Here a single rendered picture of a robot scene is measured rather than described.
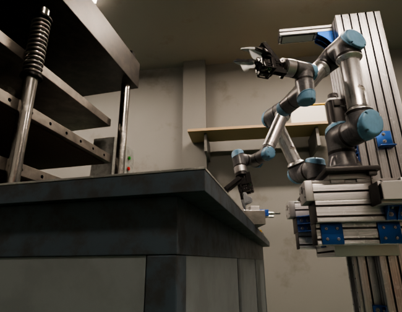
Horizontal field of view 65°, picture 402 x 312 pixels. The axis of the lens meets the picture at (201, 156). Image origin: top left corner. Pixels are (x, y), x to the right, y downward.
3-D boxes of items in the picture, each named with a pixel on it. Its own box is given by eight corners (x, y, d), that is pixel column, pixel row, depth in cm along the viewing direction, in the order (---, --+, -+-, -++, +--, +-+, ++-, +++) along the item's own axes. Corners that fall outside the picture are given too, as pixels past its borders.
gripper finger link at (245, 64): (234, 69, 127) (257, 69, 128) (233, 58, 130) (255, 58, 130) (234, 74, 130) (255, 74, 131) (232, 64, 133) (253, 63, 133)
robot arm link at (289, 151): (307, 182, 196) (269, 105, 202) (290, 187, 209) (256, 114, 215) (319, 176, 202) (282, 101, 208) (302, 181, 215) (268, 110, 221)
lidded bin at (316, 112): (321, 132, 372) (318, 115, 379) (328, 121, 341) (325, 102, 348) (286, 134, 377) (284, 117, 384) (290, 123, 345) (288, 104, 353)
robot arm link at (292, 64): (295, 56, 132) (284, 69, 139) (286, 53, 131) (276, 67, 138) (299, 69, 129) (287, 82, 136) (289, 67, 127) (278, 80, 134)
